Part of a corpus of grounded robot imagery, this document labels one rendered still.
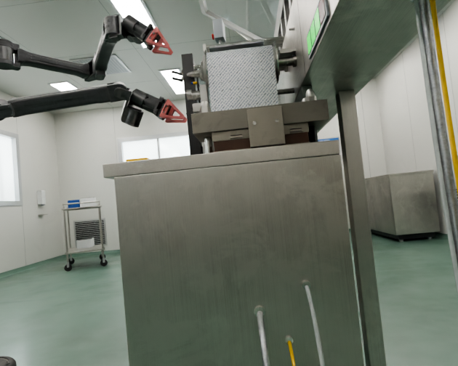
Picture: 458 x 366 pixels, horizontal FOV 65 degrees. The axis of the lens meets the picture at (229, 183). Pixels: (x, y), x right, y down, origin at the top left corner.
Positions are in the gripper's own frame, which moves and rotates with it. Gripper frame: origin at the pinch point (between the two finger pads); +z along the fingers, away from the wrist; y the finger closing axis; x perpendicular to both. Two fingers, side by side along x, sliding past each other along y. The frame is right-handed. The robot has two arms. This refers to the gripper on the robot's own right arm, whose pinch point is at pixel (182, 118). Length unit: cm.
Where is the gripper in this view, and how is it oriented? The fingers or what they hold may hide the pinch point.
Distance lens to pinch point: 131.0
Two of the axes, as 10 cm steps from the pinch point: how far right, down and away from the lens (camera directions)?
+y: -0.6, -0.3, -10.0
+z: 9.1, 4.2, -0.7
